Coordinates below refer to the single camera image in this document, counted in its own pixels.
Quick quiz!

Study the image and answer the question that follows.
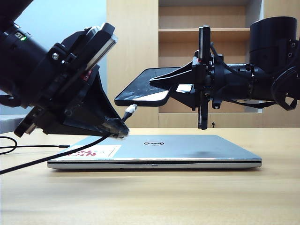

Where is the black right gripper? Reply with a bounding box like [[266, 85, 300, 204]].
[[149, 26, 225, 130]]

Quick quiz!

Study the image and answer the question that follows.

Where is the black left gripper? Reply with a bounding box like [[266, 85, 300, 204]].
[[14, 22, 130, 139]]

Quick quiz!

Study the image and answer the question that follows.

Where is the black charging cable silver plug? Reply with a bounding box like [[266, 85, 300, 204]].
[[0, 104, 138, 175]]

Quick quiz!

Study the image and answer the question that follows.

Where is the black smartphone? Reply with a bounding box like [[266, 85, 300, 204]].
[[114, 67, 182, 107]]

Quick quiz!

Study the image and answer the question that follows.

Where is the white nice try sticker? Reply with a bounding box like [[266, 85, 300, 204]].
[[58, 145, 122, 158]]

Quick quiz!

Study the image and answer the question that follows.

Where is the light wooden shelf cabinet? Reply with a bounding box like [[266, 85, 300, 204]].
[[105, 0, 300, 128]]

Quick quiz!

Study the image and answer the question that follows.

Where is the silver Dell laptop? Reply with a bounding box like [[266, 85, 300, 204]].
[[46, 135, 263, 170]]

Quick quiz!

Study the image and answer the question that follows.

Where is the grey desk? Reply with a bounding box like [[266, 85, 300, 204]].
[[0, 114, 30, 134]]

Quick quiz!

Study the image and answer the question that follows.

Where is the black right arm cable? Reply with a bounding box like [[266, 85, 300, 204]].
[[210, 42, 253, 73]]

